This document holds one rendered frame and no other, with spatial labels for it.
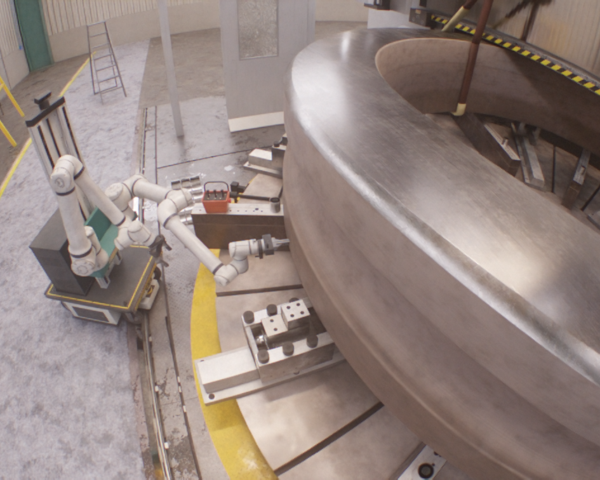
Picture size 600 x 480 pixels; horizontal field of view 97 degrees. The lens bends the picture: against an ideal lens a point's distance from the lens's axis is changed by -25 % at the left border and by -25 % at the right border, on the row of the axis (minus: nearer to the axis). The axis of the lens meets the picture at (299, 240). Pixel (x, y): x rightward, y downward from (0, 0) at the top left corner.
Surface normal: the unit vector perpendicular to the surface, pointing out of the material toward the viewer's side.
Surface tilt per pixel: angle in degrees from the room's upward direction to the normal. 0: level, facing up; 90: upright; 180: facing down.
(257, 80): 90
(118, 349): 0
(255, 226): 90
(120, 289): 0
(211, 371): 0
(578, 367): 45
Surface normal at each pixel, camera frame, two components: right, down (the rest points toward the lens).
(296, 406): 0.02, -0.73
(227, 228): -0.02, 0.69
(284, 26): 0.34, 0.65
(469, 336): -0.79, 0.42
